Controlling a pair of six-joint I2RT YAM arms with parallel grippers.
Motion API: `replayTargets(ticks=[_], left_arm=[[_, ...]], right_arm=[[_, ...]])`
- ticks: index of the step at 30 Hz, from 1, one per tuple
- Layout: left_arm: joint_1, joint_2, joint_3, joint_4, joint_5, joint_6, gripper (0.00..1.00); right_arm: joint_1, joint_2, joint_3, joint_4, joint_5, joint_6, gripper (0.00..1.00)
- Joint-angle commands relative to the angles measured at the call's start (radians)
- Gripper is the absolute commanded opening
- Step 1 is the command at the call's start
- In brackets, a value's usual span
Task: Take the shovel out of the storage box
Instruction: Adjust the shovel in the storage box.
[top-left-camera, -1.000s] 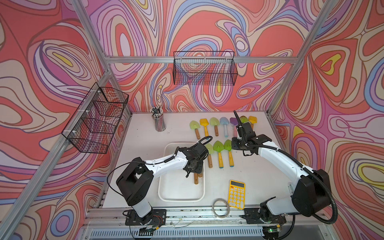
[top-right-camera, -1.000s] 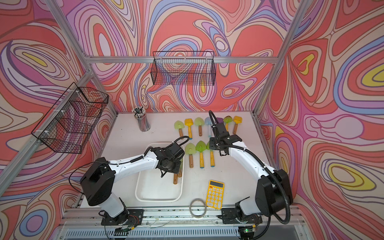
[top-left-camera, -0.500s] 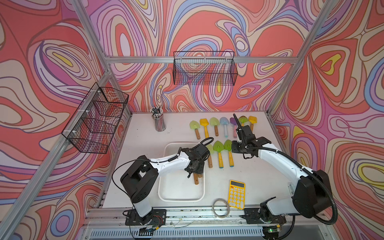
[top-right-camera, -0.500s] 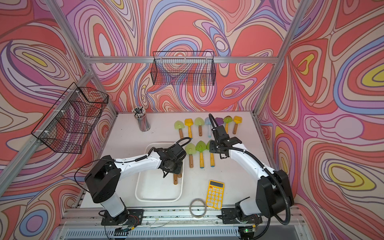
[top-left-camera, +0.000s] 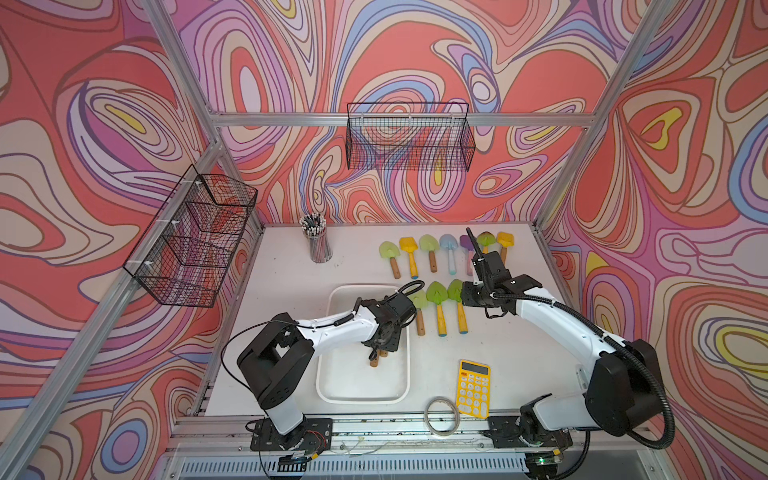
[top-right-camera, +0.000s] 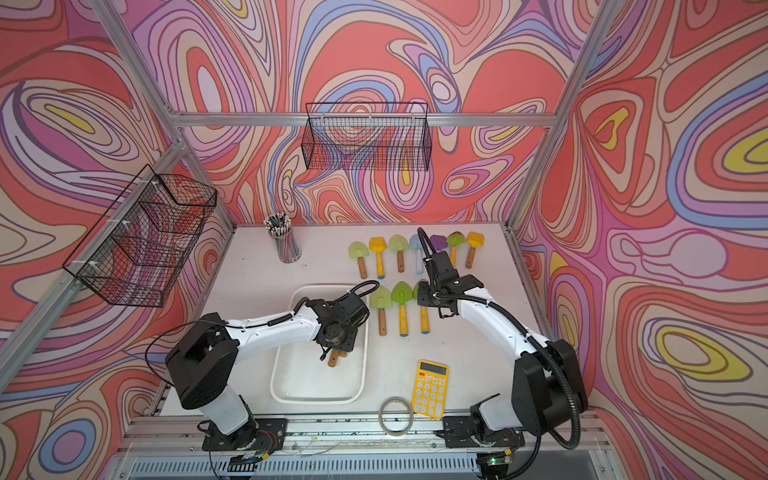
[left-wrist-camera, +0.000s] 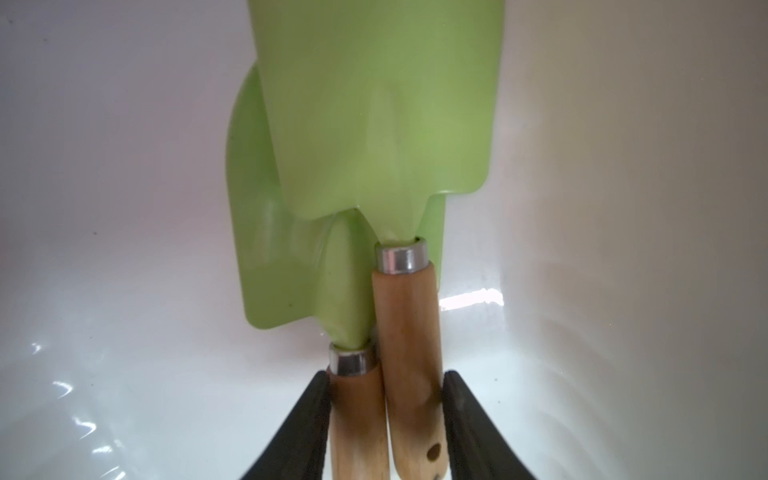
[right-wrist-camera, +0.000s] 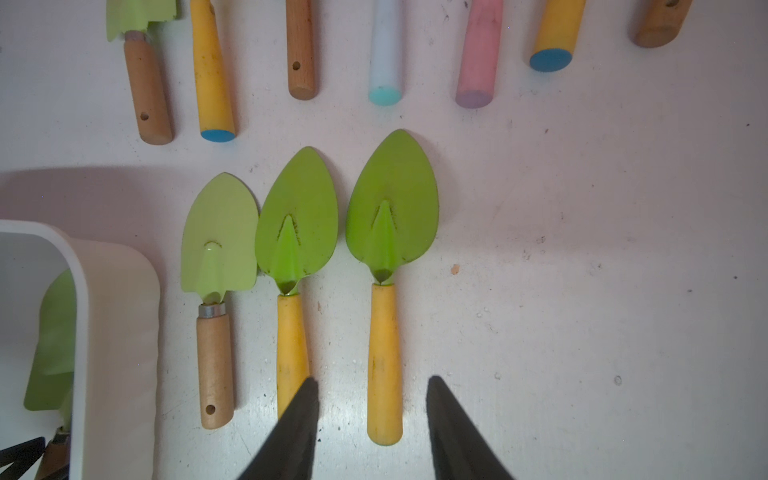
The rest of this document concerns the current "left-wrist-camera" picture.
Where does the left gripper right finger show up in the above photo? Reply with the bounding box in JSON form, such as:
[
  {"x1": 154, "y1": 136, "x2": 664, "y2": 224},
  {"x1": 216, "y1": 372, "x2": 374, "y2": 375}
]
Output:
[{"x1": 441, "y1": 370, "x2": 535, "y2": 480}]

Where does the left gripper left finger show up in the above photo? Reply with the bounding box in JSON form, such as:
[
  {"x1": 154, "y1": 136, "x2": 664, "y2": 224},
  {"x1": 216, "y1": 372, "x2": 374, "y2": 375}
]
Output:
[{"x1": 241, "y1": 371, "x2": 331, "y2": 480}]

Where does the white plastic storage box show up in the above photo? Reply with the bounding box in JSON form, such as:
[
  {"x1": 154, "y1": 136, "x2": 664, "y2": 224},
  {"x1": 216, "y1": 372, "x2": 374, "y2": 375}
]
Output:
[{"x1": 1, "y1": 1, "x2": 767, "y2": 479}]

